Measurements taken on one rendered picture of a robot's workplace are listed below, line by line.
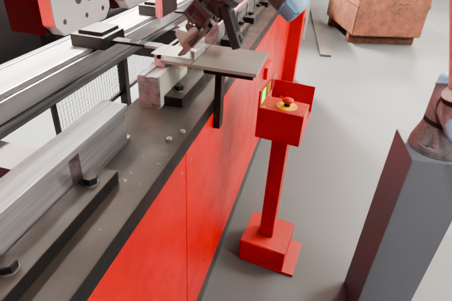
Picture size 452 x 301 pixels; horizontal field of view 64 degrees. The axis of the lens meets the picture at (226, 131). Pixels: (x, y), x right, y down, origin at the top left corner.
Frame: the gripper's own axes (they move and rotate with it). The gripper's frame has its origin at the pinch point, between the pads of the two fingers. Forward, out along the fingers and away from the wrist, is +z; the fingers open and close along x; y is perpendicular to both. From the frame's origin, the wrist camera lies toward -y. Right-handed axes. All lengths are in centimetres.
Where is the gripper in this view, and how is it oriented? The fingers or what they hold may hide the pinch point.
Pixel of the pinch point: (187, 50)
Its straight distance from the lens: 105.7
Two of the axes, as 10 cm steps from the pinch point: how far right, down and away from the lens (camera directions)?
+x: -2.7, 4.9, -8.3
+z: -6.6, 5.3, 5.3
